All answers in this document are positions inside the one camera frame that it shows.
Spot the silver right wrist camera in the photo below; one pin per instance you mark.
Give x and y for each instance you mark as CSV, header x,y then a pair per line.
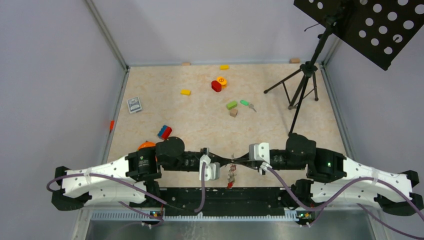
x,y
259,152

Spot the green brick block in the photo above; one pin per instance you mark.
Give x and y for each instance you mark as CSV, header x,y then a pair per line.
x,y
231,105

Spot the red cylinder block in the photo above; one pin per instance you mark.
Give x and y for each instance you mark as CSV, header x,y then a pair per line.
x,y
216,86

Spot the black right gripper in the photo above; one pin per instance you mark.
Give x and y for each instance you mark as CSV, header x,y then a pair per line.
x,y
244,159

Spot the small orange wall clip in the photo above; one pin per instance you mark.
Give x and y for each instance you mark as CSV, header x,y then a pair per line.
x,y
111,125

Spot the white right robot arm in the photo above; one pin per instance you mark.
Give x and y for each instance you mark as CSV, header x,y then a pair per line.
x,y
333,178

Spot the yellow brick far back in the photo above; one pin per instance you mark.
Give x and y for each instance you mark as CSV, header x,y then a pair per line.
x,y
224,67

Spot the orange round block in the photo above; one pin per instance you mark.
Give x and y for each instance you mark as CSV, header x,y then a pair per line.
x,y
223,81

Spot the orange arch block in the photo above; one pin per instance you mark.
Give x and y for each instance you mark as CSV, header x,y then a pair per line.
x,y
146,144

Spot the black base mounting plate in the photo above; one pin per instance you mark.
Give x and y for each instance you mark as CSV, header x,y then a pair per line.
x,y
221,202

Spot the wooden wedge back right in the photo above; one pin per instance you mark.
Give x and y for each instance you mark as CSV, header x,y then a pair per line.
x,y
294,61

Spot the red blue brick stack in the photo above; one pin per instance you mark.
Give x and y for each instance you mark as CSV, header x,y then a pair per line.
x,y
164,132

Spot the small wooden cube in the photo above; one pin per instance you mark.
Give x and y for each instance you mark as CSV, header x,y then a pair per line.
x,y
233,112

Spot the playing card deck box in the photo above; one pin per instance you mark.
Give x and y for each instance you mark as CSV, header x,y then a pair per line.
x,y
134,105

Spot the green tagged key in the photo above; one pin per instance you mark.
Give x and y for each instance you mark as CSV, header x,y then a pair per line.
x,y
248,104

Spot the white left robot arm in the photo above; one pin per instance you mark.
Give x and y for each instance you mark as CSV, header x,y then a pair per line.
x,y
131,178

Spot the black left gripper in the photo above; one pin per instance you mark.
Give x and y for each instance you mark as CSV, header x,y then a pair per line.
x,y
216,158

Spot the black perforated music stand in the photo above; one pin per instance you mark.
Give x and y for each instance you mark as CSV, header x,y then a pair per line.
x,y
377,29

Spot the yellow brick mid left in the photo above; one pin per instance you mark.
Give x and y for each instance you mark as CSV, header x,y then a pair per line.
x,y
185,92

